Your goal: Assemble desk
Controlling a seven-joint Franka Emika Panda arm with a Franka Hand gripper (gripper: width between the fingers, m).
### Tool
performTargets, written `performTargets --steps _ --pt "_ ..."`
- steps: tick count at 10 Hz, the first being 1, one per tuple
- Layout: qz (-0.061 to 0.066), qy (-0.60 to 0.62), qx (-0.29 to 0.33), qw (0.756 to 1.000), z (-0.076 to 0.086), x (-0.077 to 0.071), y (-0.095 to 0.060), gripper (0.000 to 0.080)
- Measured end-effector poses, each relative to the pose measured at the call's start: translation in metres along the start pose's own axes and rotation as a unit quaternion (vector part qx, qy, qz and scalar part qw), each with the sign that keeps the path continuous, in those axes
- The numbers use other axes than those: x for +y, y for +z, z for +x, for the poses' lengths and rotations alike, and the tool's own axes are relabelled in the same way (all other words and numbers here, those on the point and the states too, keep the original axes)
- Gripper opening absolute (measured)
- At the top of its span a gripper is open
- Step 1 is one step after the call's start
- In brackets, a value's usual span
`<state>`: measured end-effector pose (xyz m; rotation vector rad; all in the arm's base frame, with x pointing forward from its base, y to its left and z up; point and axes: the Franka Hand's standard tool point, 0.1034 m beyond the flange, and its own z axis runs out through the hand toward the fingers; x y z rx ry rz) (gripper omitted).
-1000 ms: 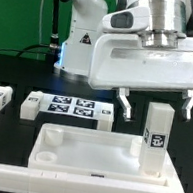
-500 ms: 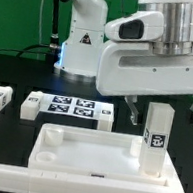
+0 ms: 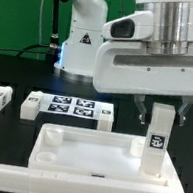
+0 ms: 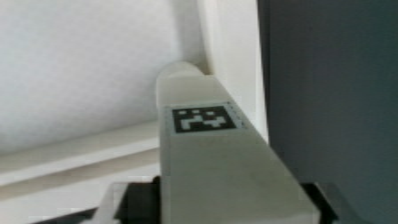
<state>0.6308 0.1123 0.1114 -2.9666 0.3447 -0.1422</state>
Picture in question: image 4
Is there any white leg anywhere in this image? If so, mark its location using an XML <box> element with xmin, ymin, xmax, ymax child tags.
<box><xmin>157</xmin><ymin>62</ymin><xmax>320</xmax><ymax>224</ymax></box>

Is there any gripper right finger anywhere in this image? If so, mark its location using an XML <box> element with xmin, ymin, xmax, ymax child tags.
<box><xmin>302</xmin><ymin>182</ymin><xmax>368</xmax><ymax>224</ymax></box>

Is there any white desk top tray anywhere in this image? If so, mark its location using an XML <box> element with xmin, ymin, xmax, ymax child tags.
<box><xmin>0</xmin><ymin>0</ymin><xmax>267</xmax><ymax>224</ymax></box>

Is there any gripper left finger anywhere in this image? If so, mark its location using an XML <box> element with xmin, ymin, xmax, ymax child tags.
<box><xmin>32</xmin><ymin>177</ymin><xmax>162</xmax><ymax>224</ymax></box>

